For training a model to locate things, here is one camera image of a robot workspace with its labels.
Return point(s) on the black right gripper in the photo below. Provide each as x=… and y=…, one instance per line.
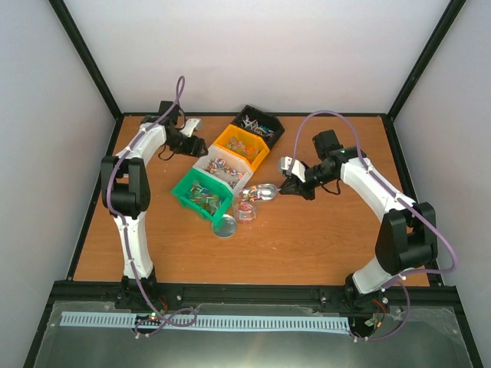
x=287, y=188

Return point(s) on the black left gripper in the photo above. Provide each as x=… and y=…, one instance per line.
x=194, y=149

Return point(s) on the white candy bin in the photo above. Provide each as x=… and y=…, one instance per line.
x=225, y=167

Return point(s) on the silver metal scoop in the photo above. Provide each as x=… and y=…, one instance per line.
x=258, y=193

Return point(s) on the yellow candy bin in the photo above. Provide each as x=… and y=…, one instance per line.
x=242, y=144

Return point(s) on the green candy bin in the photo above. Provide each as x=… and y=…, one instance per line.
x=203, y=194

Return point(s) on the black candy bin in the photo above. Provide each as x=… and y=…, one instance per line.
x=259, y=123

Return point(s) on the round metal jar lid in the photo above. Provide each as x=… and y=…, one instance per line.
x=226, y=227

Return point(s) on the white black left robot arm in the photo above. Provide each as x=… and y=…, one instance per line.
x=125, y=192

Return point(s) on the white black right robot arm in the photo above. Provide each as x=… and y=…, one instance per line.
x=404, y=241

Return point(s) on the clear plastic jar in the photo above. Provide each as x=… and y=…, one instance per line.
x=244, y=211

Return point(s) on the grey metal front plate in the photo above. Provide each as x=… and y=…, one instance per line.
x=424, y=337

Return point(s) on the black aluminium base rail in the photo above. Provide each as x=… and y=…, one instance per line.
x=330, y=299

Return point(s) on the light blue slotted cable duct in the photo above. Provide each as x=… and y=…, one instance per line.
x=208, y=323

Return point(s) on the black enclosure frame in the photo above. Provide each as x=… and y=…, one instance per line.
x=444, y=24

